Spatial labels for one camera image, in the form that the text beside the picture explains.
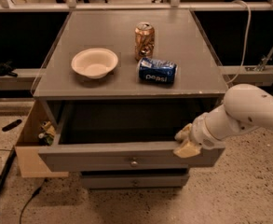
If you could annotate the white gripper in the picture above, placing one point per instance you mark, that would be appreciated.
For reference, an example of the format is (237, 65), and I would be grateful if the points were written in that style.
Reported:
(200, 132)

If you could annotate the grey top drawer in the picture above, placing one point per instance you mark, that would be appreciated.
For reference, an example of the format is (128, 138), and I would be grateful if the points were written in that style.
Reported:
(120, 135)

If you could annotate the grey drawer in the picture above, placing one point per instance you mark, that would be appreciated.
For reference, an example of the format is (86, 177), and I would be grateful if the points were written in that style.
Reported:
(131, 181)
(120, 135)

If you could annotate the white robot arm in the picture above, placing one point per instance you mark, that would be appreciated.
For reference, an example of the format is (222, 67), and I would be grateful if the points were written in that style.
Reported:
(244, 108)

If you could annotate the grey drawer cabinet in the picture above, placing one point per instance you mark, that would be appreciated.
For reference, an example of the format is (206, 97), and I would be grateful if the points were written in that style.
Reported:
(178, 39)

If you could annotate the grey bottom drawer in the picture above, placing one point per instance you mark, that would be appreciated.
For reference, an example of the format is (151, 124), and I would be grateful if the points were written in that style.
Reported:
(131, 181)

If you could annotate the blue Pepsi can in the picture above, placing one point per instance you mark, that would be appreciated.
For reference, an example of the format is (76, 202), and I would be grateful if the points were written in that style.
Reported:
(158, 71)

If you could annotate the gold crushed soda can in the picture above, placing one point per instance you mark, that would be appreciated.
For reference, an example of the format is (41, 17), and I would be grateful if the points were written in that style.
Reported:
(144, 40)

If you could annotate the white paper bowl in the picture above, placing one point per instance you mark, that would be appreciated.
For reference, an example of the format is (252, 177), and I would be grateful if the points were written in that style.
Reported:
(94, 63)

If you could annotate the crumpled items in box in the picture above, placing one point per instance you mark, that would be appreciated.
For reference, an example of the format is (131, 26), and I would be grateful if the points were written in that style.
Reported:
(47, 133)

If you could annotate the cardboard box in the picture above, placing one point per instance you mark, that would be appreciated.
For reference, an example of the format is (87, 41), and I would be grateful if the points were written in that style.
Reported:
(28, 146)

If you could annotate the black cloth on rail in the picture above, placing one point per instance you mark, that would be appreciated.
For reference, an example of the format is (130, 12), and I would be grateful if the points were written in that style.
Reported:
(6, 69)

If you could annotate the metal frame rail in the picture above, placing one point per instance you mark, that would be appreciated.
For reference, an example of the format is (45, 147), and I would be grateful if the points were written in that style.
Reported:
(70, 5)

